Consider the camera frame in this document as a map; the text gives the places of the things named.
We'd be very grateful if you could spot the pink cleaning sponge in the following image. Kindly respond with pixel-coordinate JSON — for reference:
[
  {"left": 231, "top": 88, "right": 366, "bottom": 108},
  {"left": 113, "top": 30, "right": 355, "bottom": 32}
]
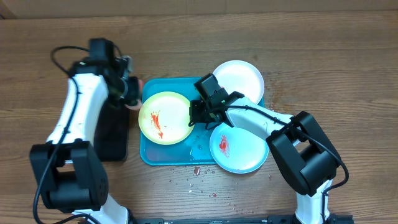
[{"left": 125, "top": 79, "right": 144, "bottom": 111}]

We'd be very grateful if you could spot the yellow-green plastic plate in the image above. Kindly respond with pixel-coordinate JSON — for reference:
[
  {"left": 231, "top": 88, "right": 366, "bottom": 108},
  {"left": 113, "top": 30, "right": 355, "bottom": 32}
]
[{"left": 138, "top": 91, "right": 193, "bottom": 145}]

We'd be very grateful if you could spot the white plastic plate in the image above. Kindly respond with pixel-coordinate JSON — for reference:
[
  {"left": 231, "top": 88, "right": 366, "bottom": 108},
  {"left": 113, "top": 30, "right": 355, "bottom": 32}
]
[{"left": 213, "top": 60, "right": 265, "bottom": 104}]

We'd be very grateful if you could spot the light blue plastic plate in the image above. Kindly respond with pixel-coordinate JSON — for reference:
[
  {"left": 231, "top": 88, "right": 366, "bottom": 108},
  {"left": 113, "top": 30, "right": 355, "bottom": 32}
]
[{"left": 210, "top": 124, "right": 269, "bottom": 174}]

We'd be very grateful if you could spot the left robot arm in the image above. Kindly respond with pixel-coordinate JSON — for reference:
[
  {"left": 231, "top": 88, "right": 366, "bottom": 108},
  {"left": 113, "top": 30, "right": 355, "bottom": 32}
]
[{"left": 29, "top": 38, "right": 143, "bottom": 223}]

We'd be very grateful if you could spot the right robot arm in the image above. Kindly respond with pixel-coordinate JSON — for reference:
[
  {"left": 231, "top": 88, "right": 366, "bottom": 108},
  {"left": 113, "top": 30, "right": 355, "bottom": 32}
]
[{"left": 189, "top": 73, "right": 346, "bottom": 223}]

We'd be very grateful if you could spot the teal plastic tray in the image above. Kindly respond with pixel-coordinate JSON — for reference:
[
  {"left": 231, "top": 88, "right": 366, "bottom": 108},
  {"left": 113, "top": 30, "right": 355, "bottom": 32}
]
[{"left": 139, "top": 77, "right": 215, "bottom": 166}]

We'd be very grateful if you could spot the black rectangular tray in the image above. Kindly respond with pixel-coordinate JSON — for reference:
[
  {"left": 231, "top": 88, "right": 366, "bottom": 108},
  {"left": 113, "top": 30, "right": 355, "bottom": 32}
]
[{"left": 94, "top": 99, "right": 130, "bottom": 162}]

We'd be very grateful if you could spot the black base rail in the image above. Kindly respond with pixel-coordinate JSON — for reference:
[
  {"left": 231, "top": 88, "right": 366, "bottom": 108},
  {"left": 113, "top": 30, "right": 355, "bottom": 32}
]
[{"left": 133, "top": 213, "right": 355, "bottom": 224}]

